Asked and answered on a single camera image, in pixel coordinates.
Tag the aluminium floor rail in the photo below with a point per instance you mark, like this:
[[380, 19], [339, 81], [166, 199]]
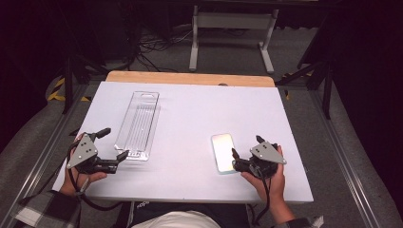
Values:
[[41, 161], [342, 152]]

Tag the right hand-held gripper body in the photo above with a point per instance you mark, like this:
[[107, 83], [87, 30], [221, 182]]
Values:
[[265, 152]]

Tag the person's torso and lap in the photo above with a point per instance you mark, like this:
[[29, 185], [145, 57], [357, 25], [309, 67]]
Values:
[[177, 221]]

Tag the black tripod stand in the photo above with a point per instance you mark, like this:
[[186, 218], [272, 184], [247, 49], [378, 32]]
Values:
[[68, 82]]

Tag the person's right hand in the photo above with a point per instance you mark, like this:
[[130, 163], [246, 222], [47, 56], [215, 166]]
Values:
[[276, 186]]

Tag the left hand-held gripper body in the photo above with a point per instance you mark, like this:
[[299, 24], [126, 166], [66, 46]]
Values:
[[83, 152]]

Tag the white metal stand frame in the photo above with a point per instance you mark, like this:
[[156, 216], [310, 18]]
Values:
[[233, 20]]

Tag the wooden table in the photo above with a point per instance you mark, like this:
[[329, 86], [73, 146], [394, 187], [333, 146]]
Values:
[[190, 78]]

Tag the clear plastic packaging tray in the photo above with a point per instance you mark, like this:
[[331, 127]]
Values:
[[139, 123]]

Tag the person's left hand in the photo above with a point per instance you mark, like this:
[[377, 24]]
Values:
[[92, 177]]

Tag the white board sheet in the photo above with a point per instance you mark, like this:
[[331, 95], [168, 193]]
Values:
[[190, 120]]

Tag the iridescent phone case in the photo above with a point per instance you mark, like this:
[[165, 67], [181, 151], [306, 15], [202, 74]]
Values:
[[223, 152]]

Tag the black metal stand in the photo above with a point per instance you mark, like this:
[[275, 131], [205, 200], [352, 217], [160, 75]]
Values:
[[326, 91]]

